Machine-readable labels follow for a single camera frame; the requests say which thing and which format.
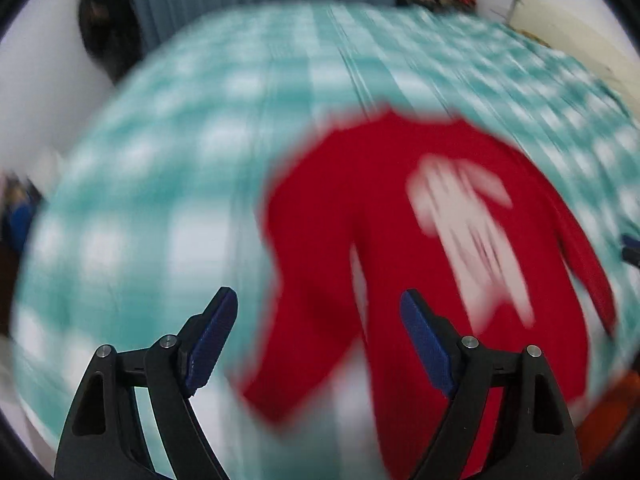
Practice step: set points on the cream headboard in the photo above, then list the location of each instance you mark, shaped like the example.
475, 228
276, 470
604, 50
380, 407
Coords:
565, 35

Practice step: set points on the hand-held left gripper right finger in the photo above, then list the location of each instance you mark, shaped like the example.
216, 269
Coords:
425, 340

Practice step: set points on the orange cloth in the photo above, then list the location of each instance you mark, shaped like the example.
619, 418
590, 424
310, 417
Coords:
615, 410

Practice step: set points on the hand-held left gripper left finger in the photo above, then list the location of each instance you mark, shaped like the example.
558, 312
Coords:
212, 340

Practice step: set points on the teal white checked bed sheet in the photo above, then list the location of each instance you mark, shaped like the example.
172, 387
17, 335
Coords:
165, 185

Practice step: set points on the dark hanging bag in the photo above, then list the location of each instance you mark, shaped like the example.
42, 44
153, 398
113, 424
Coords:
107, 25

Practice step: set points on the red shirt with white print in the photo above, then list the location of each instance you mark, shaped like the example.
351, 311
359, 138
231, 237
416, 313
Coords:
320, 240

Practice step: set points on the blue object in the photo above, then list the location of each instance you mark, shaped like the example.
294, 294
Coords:
22, 225

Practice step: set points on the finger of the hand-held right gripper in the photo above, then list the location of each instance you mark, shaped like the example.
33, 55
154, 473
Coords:
632, 247

